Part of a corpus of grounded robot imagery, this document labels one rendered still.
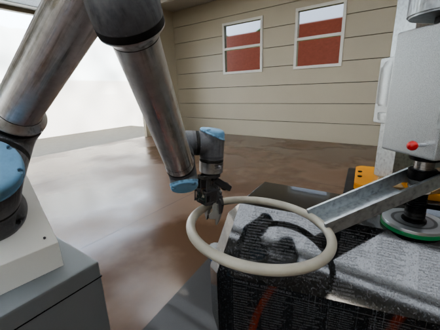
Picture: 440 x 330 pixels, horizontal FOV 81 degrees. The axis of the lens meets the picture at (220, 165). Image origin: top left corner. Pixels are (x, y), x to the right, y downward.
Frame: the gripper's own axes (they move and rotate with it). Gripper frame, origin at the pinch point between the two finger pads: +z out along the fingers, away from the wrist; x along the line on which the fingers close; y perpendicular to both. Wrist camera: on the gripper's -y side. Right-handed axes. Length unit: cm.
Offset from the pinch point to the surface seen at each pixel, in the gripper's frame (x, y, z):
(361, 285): 49, -30, 16
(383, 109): 18, -129, -45
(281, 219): 13.1, -30.4, 4.6
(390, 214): 48, -55, -4
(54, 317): -7, 56, 18
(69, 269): -13, 50, 8
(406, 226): 56, -48, -4
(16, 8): -663, -31, -202
